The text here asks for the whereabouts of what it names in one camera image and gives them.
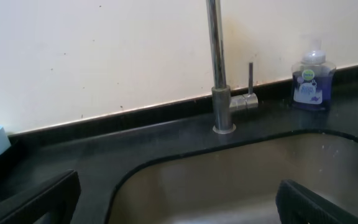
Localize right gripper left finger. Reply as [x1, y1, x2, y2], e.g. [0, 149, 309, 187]
[0, 169, 82, 224]

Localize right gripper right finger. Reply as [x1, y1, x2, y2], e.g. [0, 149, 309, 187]
[275, 179, 358, 224]

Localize steel sink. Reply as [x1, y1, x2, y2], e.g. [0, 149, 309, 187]
[106, 129, 358, 224]

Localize blue soap bottle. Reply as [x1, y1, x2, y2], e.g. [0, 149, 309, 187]
[290, 39, 337, 112]

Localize steel tap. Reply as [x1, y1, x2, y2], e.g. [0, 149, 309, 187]
[206, 0, 259, 135]

